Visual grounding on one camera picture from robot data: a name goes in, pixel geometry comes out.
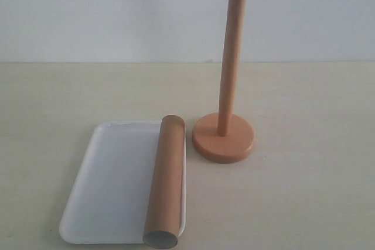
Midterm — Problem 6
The brown cardboard tube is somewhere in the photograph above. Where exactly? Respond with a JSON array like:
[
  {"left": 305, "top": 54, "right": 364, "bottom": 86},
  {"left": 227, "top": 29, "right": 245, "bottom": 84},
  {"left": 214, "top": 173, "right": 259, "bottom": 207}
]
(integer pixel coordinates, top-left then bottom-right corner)
[{"left": 143, "top": 115, "right": 185, "bottom": 249}]

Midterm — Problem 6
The white rectangular tray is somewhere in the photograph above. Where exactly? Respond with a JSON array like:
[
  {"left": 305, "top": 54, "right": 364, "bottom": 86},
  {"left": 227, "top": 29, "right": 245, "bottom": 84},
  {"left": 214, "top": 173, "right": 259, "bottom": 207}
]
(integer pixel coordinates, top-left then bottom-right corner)
[{"left": 58, "top": 120, "right": 188, "bottom": 245}]

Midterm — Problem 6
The wooden paper towel holder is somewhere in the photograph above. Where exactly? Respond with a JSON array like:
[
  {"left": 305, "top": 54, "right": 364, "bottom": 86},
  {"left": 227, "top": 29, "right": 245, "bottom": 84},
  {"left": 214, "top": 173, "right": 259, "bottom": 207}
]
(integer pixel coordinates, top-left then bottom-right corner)
[{"left": 192, "top": 0, "right": 254, "bottom": 164}]

